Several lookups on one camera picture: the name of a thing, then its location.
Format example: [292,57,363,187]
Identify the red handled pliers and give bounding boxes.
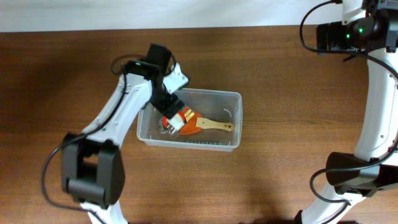
[161,114,185,130]

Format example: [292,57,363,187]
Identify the clear case coloured bits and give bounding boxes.
[160,106,195,136]

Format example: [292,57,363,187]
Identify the orange scraper wooden handle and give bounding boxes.
[179,113,235,135]

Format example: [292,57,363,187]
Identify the orange socket bit rail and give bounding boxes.
[184,141,224,146]

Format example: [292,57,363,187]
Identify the clear plastic container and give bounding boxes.
[137,88,243,152]

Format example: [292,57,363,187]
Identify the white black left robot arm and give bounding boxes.
[60,44,189,223]

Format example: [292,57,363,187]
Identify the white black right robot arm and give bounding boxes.
[294,0,397,223]

